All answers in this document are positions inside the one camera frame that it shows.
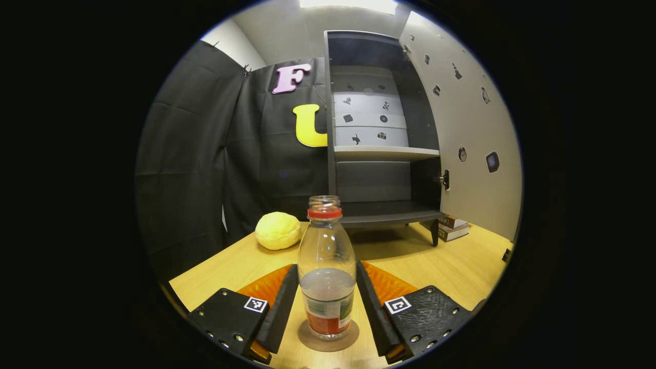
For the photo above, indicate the brown book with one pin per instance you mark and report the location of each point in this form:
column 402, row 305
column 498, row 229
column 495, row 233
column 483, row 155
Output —
column 453, row 222

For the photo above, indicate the brown round coaster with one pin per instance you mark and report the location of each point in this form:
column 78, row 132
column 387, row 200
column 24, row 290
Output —
column 328, row 344

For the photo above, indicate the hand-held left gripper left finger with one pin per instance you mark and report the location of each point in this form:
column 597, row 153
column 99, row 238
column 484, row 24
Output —
column 279, row 312

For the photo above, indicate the clear plastic bottle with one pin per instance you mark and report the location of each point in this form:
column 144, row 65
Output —
column 327, row 256

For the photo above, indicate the black backdrop cloth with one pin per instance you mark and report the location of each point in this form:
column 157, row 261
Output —
column 205, row 169

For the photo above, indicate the metal cabinet door hinge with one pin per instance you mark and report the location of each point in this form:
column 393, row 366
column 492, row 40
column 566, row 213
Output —
column 445, row 179

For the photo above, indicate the grey book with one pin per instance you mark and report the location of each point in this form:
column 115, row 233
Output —
column 455, row 233

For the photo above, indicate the yellow round bun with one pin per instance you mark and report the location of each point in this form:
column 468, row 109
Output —
column 278, row 231

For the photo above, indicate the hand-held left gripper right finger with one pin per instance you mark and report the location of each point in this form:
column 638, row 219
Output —
column 374, row 312

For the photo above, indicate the large ceiling light panel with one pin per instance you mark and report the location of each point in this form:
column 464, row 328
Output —
column 348, row 5

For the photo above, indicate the grey cabinet door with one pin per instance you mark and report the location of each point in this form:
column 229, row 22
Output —
column 471, row 118

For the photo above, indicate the dark grey cabinet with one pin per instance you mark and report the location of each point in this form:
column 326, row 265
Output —
column 374, row 179

